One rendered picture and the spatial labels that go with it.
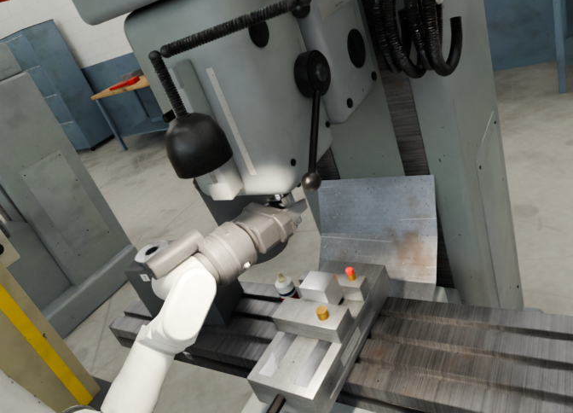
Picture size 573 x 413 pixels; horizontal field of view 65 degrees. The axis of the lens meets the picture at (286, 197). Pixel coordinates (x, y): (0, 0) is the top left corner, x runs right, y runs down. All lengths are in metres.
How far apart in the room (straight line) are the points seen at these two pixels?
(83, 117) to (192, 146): 7.57
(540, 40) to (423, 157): 3.93
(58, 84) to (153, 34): 7.29
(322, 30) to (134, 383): 0.61
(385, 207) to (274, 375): 0.52
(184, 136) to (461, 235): 0.86
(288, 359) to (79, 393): 1.92
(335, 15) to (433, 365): 0.64
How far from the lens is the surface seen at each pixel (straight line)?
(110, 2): 0.68
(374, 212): 1.19
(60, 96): 7.95
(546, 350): 0.93
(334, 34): 0.82
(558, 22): 4.12
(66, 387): 2.68
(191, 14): 0.64
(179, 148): 0.52
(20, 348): 2.51
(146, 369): 0.73
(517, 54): 5.02
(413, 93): 1.05
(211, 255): 0.73
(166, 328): 0.70
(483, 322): 0.97
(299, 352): 0.91
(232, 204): 2.76
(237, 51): 0.63
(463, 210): 1.17
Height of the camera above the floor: 1.62
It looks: 26 degrees down
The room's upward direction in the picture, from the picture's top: 22 degrees counter-clockwise
